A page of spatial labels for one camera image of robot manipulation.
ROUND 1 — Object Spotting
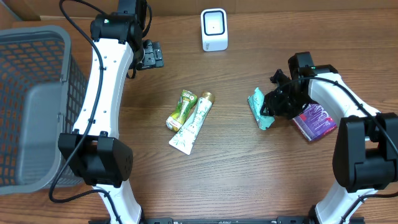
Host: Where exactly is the teal wet wipes pack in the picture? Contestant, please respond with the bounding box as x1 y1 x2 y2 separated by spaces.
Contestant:
248 87 275 131

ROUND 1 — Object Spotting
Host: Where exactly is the purple sanitary pad pack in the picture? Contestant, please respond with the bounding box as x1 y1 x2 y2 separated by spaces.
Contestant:
292 104 337 141

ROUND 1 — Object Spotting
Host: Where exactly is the white tube with gold cap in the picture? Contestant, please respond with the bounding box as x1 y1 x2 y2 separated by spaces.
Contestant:
169 91 215 155

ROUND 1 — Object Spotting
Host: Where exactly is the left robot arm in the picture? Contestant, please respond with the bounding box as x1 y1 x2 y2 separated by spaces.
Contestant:
49 1 164 223

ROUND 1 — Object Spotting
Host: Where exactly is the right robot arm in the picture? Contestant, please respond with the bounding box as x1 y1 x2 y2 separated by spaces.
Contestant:
260 52 397 224

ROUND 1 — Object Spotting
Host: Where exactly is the white barcode scanner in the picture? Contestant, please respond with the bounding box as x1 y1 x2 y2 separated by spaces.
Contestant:
200 8 228 52

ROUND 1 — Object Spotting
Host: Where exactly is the grey plastic shopping basket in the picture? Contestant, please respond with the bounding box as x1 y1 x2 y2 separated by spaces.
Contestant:
1 26 88 195

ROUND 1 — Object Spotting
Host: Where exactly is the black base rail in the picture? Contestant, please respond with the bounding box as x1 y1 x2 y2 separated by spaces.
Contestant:
88 217 366 224

